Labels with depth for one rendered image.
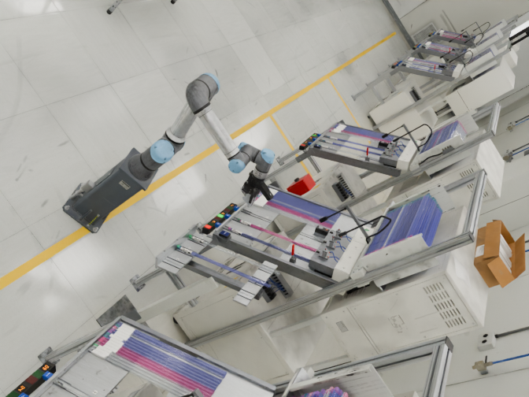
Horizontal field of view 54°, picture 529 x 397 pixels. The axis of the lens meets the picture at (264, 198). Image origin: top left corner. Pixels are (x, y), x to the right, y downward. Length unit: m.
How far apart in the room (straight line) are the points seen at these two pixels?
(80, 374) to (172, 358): 0.33
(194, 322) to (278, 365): 0.56
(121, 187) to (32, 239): 0.55
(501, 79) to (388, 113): 1.40
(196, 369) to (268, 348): 1.04
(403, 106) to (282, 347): 4.67
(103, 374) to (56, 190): 1.46
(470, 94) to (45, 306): 5.51
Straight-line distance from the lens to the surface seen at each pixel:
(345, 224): 3.10
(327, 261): 2.65
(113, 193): 2.98
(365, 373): 1.68
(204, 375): 2.05
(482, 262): 2.75
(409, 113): 7.11
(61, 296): 3.01
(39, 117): 3.45
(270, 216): 3.02
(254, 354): 3.13
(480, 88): 6.93
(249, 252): 2.72
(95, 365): 2.11
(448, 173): 3.78
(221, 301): 3.00
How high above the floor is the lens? 2.56
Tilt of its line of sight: 35 degrees down
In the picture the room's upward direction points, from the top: 60 degrees clockwise
